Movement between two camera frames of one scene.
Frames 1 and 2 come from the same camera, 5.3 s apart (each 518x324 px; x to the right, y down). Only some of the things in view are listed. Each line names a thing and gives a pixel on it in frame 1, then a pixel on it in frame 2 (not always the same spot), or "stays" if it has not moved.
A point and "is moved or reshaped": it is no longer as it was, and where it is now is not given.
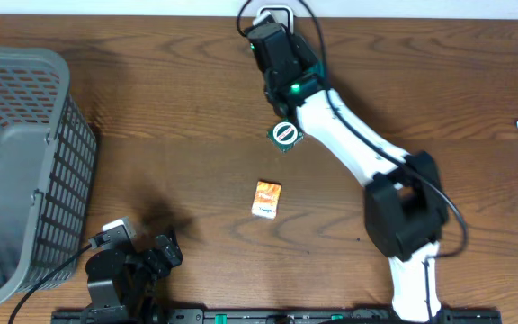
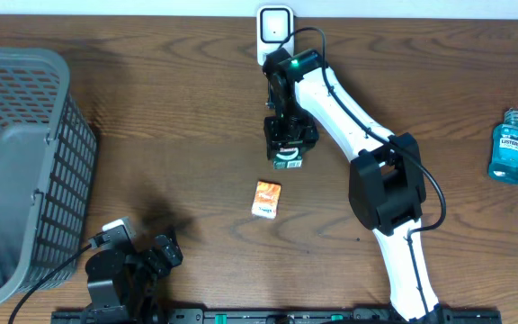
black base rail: x=242 y=316 stays
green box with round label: x=284 y=134 is moved or reshaped
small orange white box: x=265 y=202 stays
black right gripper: x=308 y=55 to x=272 y=133
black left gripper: x=161 y=265 stays
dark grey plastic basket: x=33 y=161 stays
